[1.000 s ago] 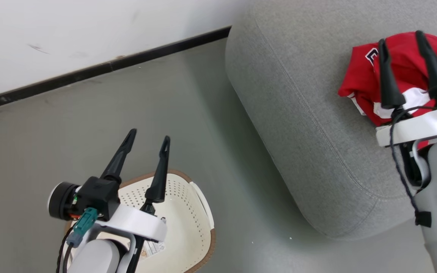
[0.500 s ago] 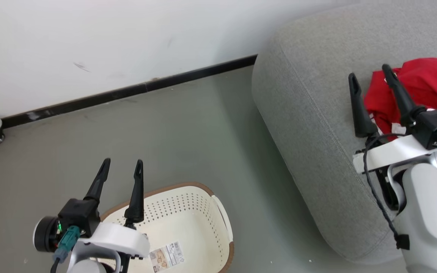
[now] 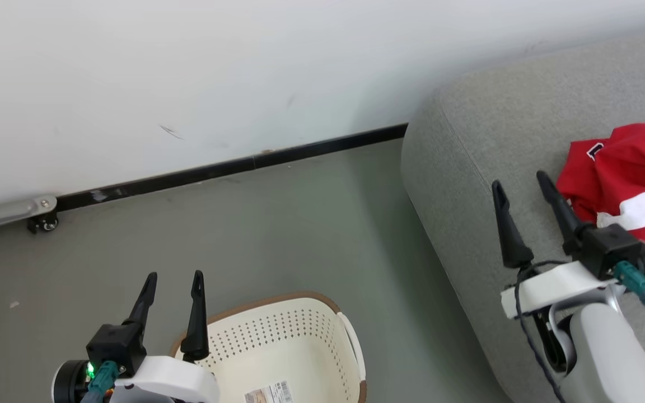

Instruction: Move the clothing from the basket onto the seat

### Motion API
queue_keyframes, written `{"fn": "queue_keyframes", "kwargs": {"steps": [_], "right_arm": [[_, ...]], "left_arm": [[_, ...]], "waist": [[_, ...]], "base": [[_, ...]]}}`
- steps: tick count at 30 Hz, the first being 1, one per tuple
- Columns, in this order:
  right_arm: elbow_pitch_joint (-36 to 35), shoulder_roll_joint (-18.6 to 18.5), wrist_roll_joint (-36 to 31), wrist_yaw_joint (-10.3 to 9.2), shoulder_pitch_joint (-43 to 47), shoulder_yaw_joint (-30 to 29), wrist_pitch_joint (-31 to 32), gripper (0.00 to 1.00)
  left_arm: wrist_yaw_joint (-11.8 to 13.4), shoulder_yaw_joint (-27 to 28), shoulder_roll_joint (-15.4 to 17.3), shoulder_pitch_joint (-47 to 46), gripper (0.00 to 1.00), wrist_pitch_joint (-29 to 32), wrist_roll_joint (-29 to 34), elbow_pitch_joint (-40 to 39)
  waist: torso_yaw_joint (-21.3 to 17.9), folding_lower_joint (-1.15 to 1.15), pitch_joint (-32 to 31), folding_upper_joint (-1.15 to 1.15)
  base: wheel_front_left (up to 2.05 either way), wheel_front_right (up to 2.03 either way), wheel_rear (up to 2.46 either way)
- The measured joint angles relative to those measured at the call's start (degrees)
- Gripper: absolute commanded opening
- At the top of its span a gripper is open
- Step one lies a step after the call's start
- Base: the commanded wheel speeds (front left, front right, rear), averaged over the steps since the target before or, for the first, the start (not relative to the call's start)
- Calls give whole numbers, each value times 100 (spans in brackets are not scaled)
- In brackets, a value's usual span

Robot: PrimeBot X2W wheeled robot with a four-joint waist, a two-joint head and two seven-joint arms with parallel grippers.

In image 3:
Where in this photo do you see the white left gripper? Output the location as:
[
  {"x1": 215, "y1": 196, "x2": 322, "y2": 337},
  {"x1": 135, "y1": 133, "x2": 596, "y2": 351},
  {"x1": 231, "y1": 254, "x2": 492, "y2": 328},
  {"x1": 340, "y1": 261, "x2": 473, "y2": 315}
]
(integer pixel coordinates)
[{"x1": 111, "y1": 270, "x2": 221, "y2": 403}]

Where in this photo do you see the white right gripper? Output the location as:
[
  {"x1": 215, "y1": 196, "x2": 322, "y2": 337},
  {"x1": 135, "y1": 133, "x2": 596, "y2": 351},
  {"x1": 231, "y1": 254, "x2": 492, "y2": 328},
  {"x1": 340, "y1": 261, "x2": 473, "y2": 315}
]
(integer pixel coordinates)
[{"x1": 491, "y1": 170, "x2": 625, "y2": 320}]

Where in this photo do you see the red basketball jersey with lettering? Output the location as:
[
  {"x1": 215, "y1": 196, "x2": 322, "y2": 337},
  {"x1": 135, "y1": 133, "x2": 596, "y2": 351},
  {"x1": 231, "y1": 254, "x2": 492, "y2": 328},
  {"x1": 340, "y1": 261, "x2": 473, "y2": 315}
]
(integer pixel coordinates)
[{"x1": 556, "y1": 138, "x2": 609, "y2": 222}]

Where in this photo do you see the red garment with white band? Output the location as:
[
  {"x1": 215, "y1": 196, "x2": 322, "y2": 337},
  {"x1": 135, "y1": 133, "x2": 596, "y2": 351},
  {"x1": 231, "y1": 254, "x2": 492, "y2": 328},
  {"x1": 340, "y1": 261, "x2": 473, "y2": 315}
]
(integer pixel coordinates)
[{"x1": 591, "y1": 123, "x2": 645, "y2": 286}]

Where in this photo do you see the grey fabric sofa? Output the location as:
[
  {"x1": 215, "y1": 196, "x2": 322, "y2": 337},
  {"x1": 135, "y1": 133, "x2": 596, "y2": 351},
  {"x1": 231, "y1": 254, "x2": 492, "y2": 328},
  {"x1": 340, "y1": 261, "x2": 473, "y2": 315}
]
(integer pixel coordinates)
[{"x1": 401, "y1": 25, "x2": 645, "y2": 403}]

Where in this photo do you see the cream perforated laundry basket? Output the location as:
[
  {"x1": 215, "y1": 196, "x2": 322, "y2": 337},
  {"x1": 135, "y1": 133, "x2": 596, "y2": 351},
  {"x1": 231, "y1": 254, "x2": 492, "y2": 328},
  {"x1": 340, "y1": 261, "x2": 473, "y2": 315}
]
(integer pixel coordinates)
[{"x1": 170, "y1": 291, "x2": 368, "y2": 403}]

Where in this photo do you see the white barcode label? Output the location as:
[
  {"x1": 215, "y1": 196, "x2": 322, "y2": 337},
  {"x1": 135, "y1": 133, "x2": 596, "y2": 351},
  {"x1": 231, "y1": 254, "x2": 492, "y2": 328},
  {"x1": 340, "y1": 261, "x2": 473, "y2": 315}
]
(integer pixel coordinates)
[{"x1": 244, "y1": 381, "x2": 295, "y2": 403}]

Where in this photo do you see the small black caster wheel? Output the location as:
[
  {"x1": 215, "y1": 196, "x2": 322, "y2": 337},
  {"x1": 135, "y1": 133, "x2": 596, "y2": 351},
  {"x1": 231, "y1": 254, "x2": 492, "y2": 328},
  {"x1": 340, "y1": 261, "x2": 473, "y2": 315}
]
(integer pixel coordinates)
[{"x1": 27, "y1": 213, "x2": 59, "y2": 234}]

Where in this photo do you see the black baseboard strip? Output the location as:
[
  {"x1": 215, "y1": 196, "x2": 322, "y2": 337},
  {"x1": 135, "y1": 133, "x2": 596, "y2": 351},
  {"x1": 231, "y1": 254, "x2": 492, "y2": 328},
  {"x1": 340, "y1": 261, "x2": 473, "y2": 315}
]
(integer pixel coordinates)
[{"x1": 54, "y1": 123, "x2": 409, "y2": 212}]

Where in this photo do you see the left camera cable teal connector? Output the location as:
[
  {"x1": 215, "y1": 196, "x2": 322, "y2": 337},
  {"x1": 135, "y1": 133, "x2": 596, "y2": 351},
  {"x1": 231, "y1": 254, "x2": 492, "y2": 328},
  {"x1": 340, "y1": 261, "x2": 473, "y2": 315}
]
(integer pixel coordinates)
[{"x1": 79, "y1": 360, "x2": 120, "y2": 403}]

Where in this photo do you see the thin black right gripper cable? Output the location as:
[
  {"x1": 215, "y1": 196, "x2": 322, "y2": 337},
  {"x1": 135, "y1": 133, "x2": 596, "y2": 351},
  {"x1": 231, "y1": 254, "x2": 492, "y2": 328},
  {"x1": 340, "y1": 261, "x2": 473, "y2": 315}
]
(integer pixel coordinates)
[{"x1": 514, "y1": 260, "x2": 567, "y2": 403}]

